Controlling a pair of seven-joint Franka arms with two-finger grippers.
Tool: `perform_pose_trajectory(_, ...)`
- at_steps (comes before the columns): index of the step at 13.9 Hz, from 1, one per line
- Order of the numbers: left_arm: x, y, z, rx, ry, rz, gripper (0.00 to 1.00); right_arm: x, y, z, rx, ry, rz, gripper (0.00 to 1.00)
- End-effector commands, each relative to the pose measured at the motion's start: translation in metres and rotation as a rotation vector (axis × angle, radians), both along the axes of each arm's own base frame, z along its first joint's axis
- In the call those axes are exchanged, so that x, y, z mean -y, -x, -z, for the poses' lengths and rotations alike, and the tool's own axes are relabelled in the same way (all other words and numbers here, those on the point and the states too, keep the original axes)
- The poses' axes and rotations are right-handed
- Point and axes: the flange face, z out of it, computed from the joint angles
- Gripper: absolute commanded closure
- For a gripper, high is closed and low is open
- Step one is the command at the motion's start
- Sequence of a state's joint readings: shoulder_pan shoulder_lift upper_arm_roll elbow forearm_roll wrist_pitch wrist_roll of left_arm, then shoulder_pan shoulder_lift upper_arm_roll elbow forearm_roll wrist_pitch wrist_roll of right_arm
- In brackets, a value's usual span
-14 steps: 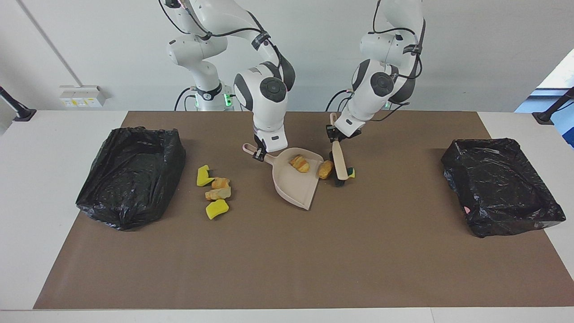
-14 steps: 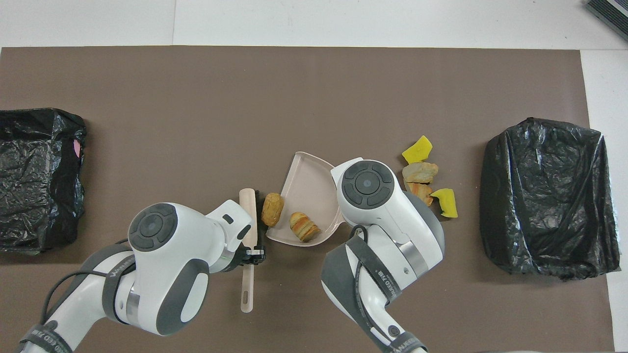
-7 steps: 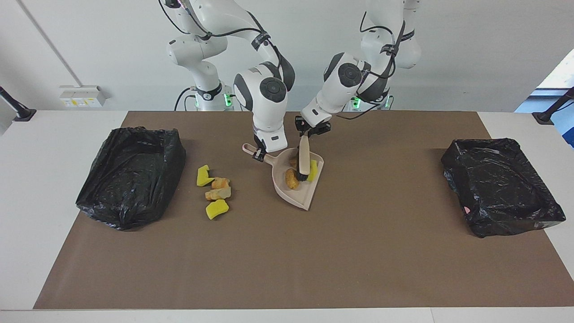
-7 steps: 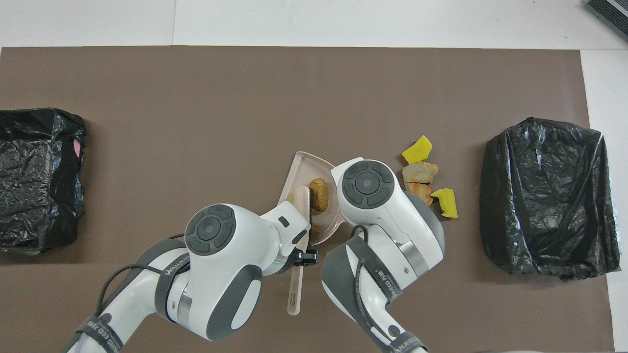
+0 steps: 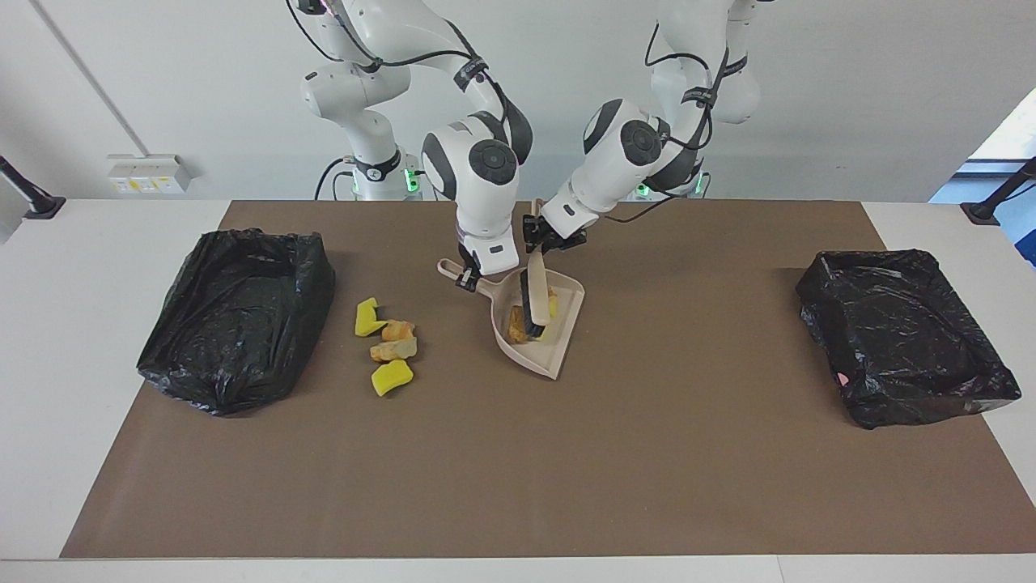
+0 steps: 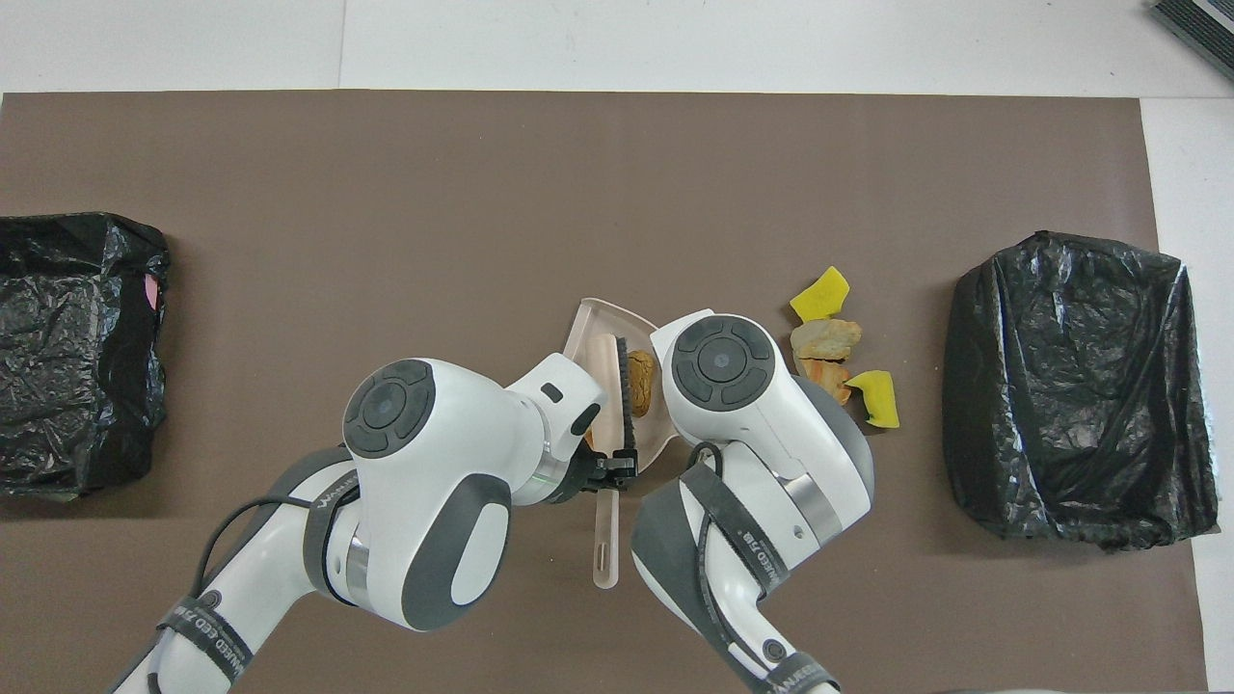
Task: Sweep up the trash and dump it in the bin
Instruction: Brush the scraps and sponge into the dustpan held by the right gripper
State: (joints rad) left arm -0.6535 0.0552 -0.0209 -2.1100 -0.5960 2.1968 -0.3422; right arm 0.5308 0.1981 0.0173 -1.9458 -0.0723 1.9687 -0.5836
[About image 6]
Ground black bag bin pink spot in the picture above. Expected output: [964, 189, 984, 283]
[0, 212, 172, 502]

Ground brown bread roll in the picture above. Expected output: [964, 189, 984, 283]
[627, 349, 658, 418]

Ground grey-beige bread chunk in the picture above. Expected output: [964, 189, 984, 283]
[790, 318, 864, 361]

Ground orange croissant piece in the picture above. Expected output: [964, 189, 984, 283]
[796, 357, 853, 406]

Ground grey ribbed device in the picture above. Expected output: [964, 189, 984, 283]
[1149, 0, 1234, 57]

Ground black bag lined bin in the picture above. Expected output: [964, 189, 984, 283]
[942, 230, 1221, 552]

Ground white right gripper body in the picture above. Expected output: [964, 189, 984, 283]
[650, 308, 722, 350]

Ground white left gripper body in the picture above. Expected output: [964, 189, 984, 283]
[506, 354, 610, 485]

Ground yellow green sponge piece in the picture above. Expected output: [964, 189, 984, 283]
[845, 370, 901, 430]

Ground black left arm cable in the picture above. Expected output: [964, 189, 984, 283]
[196, 494, 338, 603]

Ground beige hand brush black bristles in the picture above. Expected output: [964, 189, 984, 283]
[591, 334, 637, 591]

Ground beige plastic dustpan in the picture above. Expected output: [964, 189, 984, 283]
[562, 297, 678, 462]

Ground brown table mat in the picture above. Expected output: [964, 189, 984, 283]
[0, 90, 1208, 694]

